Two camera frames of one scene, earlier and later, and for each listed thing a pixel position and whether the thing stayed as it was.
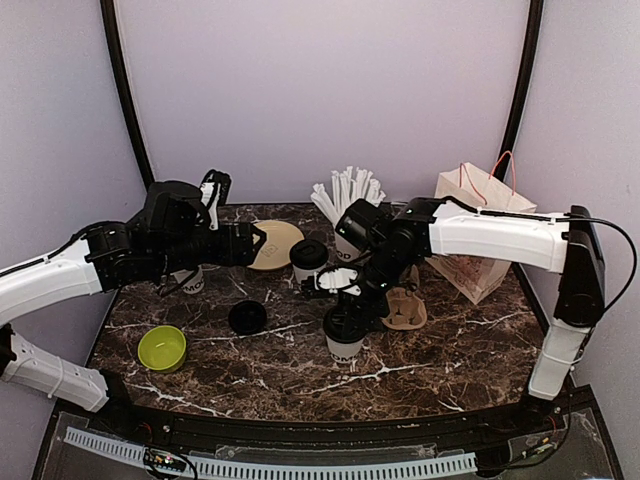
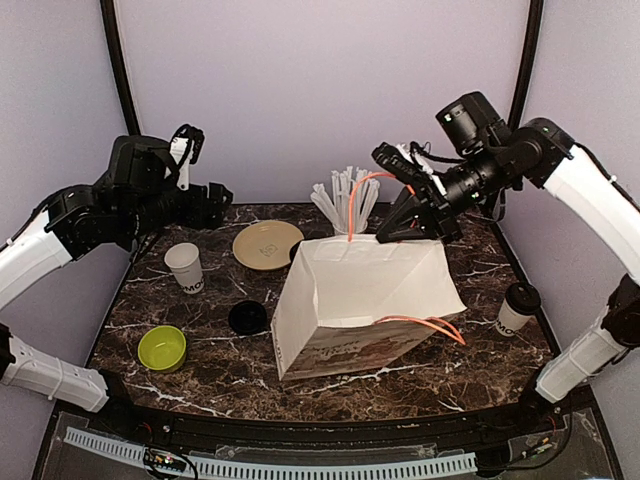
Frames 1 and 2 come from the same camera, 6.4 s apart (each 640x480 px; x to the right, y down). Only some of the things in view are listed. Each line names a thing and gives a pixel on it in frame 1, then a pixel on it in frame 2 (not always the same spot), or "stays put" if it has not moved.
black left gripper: (245, 253) to (211, 218)
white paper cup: (344, 352) to (510, 323)
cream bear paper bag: (476, 278) to (348, 304)
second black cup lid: (247, 318) stays put
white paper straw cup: (345, 250) to (340, 222)
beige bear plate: (277, 247) stays put
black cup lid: (344, 324) to (523, 298)
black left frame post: (118, 70) stays put
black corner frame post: (523, 89) stays put
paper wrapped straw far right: (321, 196) stays put
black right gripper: (378, 307) to (436, 207)
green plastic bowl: (162, 348) stays put
